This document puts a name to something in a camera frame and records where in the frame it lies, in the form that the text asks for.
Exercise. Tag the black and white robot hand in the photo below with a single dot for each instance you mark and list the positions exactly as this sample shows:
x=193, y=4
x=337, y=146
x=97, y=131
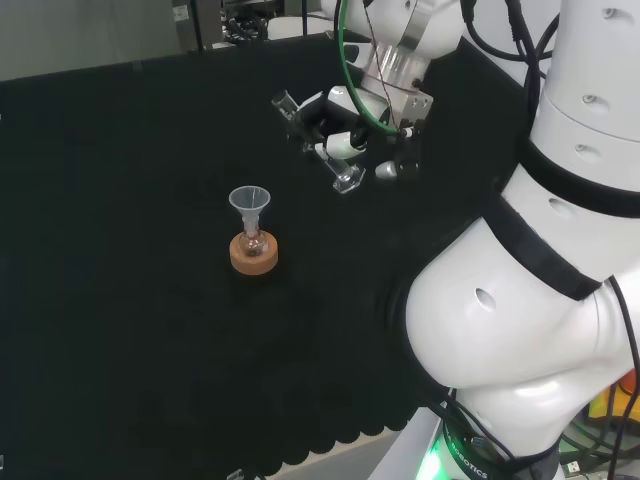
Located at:
x=345, y=142

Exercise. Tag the clear glass graduated cylinder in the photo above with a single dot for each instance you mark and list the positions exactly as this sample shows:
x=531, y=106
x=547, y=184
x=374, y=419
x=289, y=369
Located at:
x=346, y=179

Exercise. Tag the small glass round-bottom flask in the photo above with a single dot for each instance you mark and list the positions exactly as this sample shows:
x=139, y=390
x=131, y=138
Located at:
x=251, y=245

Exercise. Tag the clear plastic funnel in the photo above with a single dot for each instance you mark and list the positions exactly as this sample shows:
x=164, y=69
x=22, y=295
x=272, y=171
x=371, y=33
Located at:
x=249, y=200

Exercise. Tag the black bench cloth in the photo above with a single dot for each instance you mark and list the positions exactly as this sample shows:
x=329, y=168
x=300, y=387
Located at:
x=125, y=250

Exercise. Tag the yellow stop button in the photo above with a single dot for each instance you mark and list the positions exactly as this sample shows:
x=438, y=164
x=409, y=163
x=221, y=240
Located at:
x=607, y=400

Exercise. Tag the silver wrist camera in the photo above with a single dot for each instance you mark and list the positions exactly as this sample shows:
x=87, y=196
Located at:
x=387, y=171

